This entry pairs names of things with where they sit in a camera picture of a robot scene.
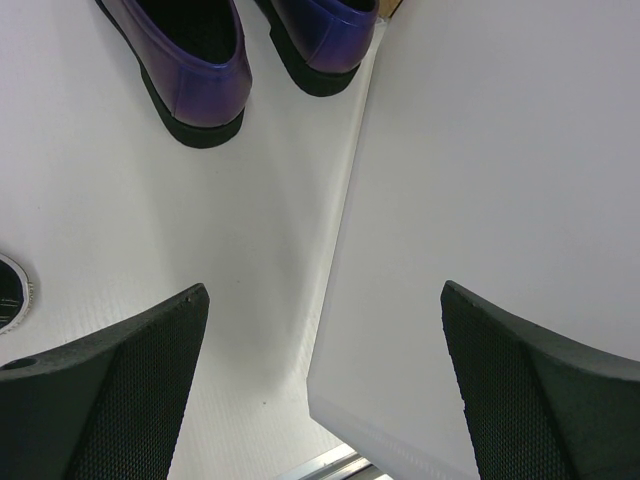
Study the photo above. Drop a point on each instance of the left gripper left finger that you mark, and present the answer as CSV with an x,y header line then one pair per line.
x,y
109,405

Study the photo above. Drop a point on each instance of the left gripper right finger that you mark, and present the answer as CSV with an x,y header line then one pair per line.
x,y
537,404

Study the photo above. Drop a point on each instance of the wooden shoe cabinet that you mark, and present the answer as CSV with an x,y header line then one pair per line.
x,y
388,7

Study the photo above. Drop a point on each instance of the black white sneaker far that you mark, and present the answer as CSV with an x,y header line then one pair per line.
x,y
17,294

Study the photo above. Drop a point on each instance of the left purple pointed loafer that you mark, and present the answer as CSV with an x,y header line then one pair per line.
x,y
193,64

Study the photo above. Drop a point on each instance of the purple pointed loafer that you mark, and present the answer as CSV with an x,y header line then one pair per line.
x,y
193,64
321,43

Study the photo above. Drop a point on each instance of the right purple pointed loafer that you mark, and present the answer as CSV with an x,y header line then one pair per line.
x,y
321,43

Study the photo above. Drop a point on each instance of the aluminium rail base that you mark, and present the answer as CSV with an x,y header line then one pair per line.
x,y
341,462

